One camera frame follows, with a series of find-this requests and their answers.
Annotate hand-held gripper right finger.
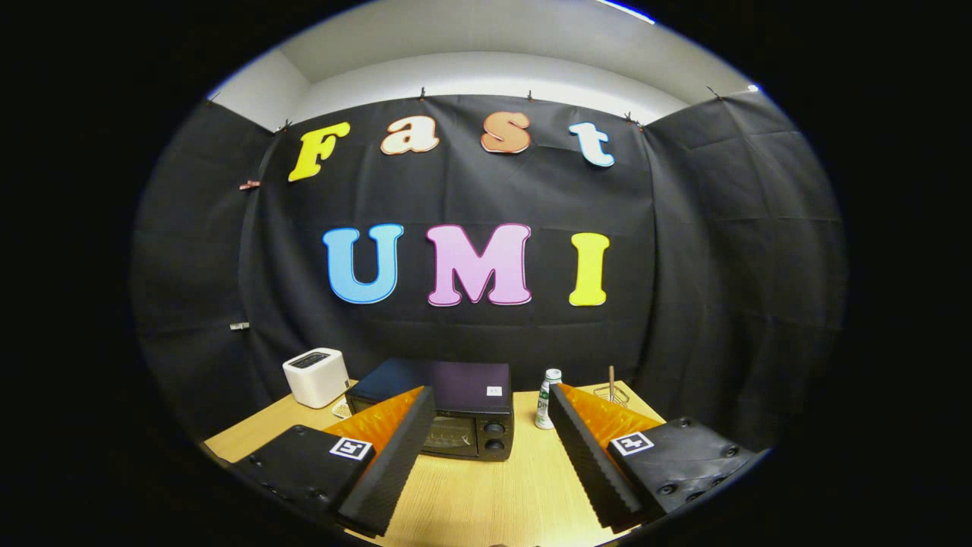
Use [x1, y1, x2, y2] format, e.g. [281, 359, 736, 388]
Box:
[547, 382, 760, 533]

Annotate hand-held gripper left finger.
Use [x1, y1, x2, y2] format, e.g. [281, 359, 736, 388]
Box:
[232, 385, 437, 539]

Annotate black toaster oven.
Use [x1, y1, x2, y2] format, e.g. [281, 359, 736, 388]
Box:
[346, 359, 515, 462]

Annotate white bread toaster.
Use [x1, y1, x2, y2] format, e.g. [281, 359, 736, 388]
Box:
[282, 347, 351, 409]

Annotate white drink bottle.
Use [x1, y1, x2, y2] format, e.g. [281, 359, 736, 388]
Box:
[534, 368, 563, 431]

